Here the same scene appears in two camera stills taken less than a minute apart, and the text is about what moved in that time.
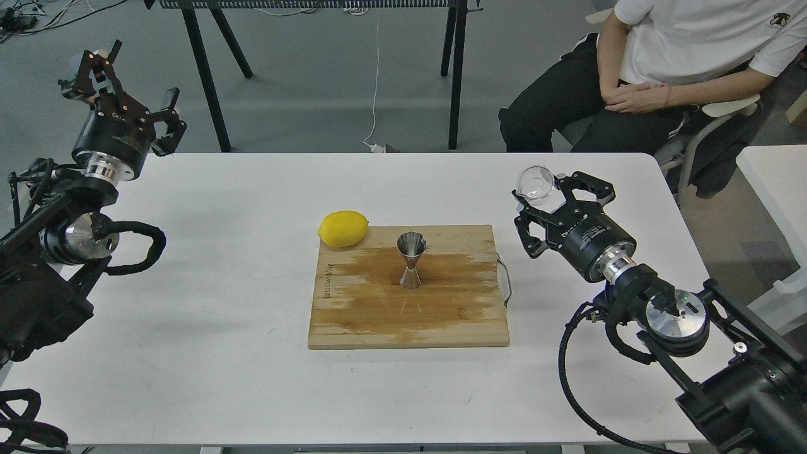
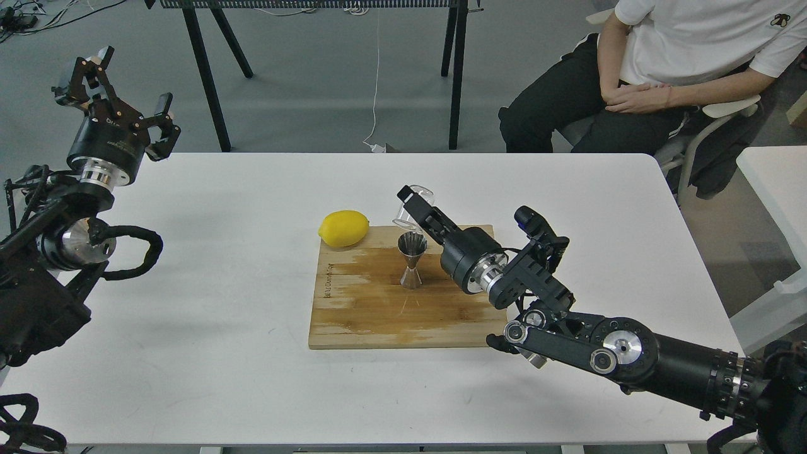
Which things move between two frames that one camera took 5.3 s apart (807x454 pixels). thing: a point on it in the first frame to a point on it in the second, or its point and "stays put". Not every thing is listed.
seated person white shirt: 621,89 stays put
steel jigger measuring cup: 412,245 stays put
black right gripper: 582,233 to 471,258
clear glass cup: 535,185 to 405,219
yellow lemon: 342,228 stays put
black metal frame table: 456,28 stays put
